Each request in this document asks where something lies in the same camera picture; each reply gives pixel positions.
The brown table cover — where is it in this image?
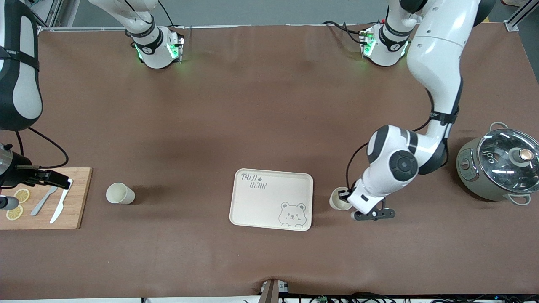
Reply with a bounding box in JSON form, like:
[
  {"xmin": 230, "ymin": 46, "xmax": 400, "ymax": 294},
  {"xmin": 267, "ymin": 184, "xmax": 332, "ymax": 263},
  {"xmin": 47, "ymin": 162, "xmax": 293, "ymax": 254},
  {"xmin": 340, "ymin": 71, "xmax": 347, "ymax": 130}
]
[{"xmin": 0, "ymin": 23, "xmax": 539, "ymax": 300}]

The grey plastic knife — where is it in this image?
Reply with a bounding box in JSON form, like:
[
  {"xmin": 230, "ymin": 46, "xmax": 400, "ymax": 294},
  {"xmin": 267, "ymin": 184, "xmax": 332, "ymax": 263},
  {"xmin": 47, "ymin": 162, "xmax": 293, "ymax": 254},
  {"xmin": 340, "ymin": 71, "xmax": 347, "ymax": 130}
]
[{"xmin": 30, "ymin": 185, "xmax": 59, "ymax": 217}]

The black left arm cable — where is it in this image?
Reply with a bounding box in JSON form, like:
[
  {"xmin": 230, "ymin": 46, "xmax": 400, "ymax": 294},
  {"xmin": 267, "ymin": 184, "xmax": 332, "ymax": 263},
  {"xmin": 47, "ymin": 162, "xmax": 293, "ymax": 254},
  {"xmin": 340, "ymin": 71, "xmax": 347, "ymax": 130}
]
[{"xmin": 346, "ymin": 142, "xmax": 371, "ymax": 192}]

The white plastic knife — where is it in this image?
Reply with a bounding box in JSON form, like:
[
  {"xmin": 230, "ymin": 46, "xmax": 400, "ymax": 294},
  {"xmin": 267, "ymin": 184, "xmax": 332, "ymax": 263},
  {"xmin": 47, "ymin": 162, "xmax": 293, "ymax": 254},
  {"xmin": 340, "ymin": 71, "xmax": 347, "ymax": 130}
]
[{"xmin": 49, "ymin": 179, "xmax": 74, "ymax": 224}]

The aluminium frame profile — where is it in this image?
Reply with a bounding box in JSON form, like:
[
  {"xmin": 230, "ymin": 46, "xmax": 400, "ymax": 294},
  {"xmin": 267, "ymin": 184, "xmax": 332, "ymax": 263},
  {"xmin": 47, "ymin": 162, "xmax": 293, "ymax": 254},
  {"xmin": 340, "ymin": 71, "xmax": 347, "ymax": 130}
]
[
  {"xmin": 25, "ymin": 0, "xmax": 80, "ymax": 28},
  {"xmin": 505, "ymin": 0, "xmax": 539, "ymax": 32}
]

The wooden cutting board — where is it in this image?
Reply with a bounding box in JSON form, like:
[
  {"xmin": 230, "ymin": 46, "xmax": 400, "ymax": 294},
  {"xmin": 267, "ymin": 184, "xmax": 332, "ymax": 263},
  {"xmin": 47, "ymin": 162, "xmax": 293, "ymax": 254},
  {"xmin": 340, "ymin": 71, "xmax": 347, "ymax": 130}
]
[{"xmin": 0, "ymin": 167, "xmax": 93, "ymax": 230}]

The grey metal bracket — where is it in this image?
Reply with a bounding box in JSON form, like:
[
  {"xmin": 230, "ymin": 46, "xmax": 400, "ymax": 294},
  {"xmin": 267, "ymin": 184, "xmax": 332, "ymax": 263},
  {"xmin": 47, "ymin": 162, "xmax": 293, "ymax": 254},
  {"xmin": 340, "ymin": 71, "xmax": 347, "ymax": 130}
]
[{"xmin": 259, "ymin": 279, "xmax": 290, "ymax": 303}]

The black base cable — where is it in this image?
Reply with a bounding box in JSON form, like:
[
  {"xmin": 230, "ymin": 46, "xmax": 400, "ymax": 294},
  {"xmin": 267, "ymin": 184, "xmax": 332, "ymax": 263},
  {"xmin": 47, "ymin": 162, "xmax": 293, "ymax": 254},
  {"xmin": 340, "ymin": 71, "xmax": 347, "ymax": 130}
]
[
  {"xmin": 323, "ymin": 20, "xmax": 367, "ymax": 45},
  {"xmin": 158, "ymin": 0, "xmax": 175, "ymax": 28}
]

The grey pot with glass lid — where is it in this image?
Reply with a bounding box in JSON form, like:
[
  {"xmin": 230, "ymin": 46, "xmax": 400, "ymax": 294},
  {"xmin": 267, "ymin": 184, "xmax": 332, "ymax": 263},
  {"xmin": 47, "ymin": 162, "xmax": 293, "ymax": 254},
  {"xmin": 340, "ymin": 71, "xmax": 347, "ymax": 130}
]
[{"xmin": 456, "ymin": 122, "xmax": 539, "ymax": 206}]

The white cup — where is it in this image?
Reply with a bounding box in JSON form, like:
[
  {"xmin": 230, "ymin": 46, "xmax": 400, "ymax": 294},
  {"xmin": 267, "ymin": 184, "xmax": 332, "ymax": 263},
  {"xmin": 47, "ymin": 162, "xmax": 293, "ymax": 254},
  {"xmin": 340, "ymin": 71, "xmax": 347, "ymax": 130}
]
[
  {"xmin": 329, "ymin": 187, "xmax": 353, "ymax": 211},
  {"xmin": 106, "ymin": 182, "xmax": 136, "ymax": 205}
]

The cream tray with bear print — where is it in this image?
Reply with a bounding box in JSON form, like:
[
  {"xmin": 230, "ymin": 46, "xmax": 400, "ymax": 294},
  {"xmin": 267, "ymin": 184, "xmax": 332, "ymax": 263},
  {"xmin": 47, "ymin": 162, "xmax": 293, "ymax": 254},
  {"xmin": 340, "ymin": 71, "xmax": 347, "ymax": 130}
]
[{"xmin": 229, "ymin": 168, "xmax": 314, "ymax": 232}]

